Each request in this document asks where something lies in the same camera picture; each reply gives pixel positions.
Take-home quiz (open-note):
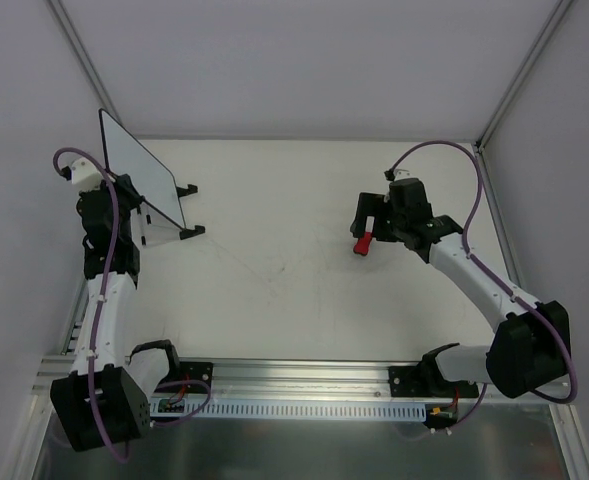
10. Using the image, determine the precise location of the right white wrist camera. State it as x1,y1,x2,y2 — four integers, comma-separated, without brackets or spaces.
384,168,414,182

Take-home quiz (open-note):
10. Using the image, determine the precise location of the aluminium mounting rail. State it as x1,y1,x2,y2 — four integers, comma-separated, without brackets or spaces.
30,355,452,403

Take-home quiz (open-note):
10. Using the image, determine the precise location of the small black-framed whiteboard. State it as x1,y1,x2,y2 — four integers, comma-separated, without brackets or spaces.
98,109,177,202

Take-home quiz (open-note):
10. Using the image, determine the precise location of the right aluminium frame post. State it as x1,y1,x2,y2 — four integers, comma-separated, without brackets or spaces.
475,0,575,152

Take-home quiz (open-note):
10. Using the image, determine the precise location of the red bone-shaped eraser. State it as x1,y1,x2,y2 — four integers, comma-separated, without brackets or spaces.
352,232,373,257

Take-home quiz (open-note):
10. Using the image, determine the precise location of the left aluminium frame post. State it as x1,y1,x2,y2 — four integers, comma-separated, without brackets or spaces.
44,0,122,123

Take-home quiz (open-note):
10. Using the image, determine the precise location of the aluminium frame post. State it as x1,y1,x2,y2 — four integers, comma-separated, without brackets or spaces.
475,0,575,152
44,0,122,123

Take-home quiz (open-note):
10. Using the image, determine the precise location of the white slotted cable duct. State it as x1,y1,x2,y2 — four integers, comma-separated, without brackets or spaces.
148,397,428,422

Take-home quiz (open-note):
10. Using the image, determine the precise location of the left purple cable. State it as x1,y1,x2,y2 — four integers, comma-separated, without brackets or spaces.
52,147,133,464

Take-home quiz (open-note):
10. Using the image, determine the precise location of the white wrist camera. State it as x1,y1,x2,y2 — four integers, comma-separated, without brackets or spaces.
70,157,103,193
384,168,414,182

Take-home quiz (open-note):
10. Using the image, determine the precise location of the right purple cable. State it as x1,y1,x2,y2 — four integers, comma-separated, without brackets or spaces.
386,139,580,436

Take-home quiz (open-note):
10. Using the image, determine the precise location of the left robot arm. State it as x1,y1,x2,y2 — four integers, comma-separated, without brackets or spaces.
50,175,182,452

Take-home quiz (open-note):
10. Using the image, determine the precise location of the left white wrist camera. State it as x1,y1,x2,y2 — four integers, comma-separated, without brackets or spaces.
70,157,103,193

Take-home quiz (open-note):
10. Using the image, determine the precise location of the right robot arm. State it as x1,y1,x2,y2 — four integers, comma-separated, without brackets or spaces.
350,178,576,399

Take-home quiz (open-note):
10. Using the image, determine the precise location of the purple cable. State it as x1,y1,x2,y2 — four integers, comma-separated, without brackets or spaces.
52,147,133,464
386,139,580,436

